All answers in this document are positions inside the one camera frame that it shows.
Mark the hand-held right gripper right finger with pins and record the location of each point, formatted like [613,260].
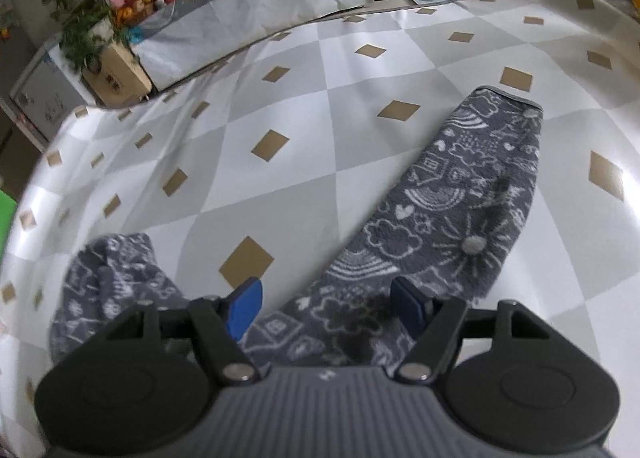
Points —
[407,305]

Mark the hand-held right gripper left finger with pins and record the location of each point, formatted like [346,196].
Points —
[245,308]

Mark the grey patterned fleece jacket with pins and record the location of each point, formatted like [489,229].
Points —
[450,218]

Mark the grey white checkered tablecloth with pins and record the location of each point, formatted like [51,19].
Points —
[310,137]

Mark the green plastic chair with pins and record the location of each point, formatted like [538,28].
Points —
[6,223]

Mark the tan cardboard box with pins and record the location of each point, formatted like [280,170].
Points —
[117,75]

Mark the white chest freezer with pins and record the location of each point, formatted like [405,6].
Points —
[50,97]

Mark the cloth covered side table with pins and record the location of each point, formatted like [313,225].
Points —
[280,2]

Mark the trailing green potted plant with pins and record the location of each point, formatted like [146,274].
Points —
[82,2]

